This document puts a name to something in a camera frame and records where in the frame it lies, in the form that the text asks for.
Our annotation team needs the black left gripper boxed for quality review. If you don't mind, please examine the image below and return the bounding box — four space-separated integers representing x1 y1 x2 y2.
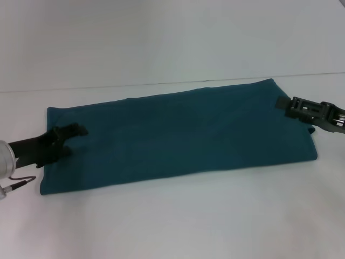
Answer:
7 122 89 169

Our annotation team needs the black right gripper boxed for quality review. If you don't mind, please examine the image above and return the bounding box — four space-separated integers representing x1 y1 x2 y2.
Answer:
275 95 345 134

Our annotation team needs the teal t-shirt with FREE print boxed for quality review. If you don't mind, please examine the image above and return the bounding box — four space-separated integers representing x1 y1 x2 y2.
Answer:
39 78 320 196

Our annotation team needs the dark red left gripper cable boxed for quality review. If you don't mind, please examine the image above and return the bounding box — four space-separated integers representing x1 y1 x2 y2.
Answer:
5 175 37 190

